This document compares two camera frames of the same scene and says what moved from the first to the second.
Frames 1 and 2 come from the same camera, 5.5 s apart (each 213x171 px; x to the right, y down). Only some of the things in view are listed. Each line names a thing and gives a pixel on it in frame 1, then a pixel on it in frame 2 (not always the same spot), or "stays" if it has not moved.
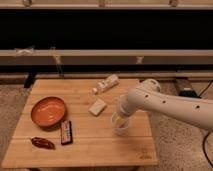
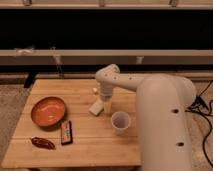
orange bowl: (48, 113) stays
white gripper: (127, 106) to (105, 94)
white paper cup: (120, 122) stays
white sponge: (97, 107) stays
